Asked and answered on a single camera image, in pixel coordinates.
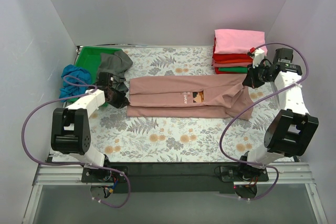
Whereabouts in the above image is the dusty pink printed t-shirt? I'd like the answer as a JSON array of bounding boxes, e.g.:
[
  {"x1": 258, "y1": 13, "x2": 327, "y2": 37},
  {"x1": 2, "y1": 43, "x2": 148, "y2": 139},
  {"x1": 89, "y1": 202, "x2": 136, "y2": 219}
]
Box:
[{"x1": 127, "y1": 74, "x2": 253, "y2": 120}]

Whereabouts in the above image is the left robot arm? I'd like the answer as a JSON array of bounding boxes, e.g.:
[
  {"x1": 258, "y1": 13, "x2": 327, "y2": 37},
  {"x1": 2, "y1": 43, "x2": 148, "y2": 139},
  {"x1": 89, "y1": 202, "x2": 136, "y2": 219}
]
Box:
[{"x1": 51, "y1": 73, "x2": 129, "y2": 183}]

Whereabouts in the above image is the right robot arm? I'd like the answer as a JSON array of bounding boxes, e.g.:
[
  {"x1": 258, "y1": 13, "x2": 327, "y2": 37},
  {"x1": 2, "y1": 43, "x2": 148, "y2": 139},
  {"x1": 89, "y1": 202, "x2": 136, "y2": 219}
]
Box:
[{"x1": 219, "y1": 48, "x2": 319, "y2": 182}]

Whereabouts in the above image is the green folded t-shirt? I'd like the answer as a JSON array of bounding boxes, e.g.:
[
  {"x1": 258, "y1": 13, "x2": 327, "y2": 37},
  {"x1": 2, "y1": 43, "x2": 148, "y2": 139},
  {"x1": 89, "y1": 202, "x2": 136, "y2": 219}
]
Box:
[{"x1": 216, "y1": 67, "x2": 248, "y2": 73}]

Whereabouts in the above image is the orange folded t-shirt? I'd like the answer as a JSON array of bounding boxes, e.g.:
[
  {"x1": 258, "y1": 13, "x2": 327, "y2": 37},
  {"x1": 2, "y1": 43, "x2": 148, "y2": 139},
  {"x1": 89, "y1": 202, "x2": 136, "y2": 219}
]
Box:
[{"x1": 214, "y1": 59, "x2": 253, "y2": 64}]

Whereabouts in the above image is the grey t-shirt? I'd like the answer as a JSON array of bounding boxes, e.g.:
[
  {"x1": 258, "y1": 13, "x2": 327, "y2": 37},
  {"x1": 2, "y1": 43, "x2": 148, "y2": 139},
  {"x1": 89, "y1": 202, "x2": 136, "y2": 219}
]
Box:
[{"x1": 96, "y1": 50, "x2": 133, "y2": 93}]

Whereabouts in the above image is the salmon folded t-shirt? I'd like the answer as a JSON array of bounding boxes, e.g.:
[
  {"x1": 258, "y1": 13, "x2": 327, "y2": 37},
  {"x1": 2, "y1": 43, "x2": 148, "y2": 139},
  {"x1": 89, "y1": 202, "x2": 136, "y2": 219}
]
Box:
[{"x1": 211, "y1": 60, "x2": 250, "y2": 68}]

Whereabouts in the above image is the floral patterned table mat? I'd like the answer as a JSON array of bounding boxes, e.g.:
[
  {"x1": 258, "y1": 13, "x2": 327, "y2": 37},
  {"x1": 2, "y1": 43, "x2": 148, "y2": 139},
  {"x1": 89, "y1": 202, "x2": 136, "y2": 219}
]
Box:
[{"x1": 89, "y1": 46, "x2": 279, "y2": 162}]

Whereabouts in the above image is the light pink folded t-shirt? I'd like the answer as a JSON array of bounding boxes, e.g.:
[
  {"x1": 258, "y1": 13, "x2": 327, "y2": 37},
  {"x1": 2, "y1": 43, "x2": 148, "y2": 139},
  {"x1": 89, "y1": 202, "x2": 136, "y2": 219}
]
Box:
[{"x1": 214, "y1": 29, "x2": 265, "y2": 55}]

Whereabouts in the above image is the green plastic tray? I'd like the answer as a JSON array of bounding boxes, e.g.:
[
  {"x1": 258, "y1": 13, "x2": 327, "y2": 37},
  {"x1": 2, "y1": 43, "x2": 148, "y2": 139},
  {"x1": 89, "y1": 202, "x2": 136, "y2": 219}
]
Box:
[{"x1": 74, "y1": 47, "x2": 121, "y2": 97}]

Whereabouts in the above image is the blue crumpled t-shirt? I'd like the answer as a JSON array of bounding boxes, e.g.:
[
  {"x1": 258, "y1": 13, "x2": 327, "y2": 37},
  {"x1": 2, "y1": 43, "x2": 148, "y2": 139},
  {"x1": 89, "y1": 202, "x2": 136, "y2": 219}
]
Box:
[{"x1": 59, "y1": 65, "x2": 92, "y2": 99}]

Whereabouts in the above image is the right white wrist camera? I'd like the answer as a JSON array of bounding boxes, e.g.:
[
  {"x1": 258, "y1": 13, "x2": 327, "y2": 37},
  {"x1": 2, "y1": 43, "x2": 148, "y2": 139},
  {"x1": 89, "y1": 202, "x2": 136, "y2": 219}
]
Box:
[{"x1": 248, "y1": 48, "x2": 266, "y2": 68}]

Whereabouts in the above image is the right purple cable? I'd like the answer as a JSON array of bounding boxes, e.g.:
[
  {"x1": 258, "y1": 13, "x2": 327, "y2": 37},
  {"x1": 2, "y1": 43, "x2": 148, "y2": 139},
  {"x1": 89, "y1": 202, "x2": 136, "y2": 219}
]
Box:
[{"x1": 219, "y1": 42, "x2": 310, "y2": 201}]

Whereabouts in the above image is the purple cable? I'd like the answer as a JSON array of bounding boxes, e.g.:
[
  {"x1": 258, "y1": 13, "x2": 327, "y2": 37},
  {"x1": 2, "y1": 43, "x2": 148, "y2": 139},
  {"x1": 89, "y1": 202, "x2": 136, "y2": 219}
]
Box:
[
  {"x1": 219, "y1": 42, "x2": 310, "y2": 201},
  {"x1": 21, "y1": 75, "x2": 131, "y2": 208}
]

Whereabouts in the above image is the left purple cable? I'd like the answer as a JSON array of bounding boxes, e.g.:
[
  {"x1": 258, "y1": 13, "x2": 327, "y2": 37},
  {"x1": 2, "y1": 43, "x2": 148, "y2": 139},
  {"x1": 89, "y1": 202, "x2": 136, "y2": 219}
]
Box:
[{"x1": 21, "y1": 75, "x2": 131, "y2": 208}]

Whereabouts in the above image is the aluminium frame rail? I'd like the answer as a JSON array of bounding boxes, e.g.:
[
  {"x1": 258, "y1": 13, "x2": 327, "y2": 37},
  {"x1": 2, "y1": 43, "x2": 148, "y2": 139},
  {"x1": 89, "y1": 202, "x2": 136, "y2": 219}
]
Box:
[{"x1": 23, "y1": 162, "x2": 328, "y2": 223}]

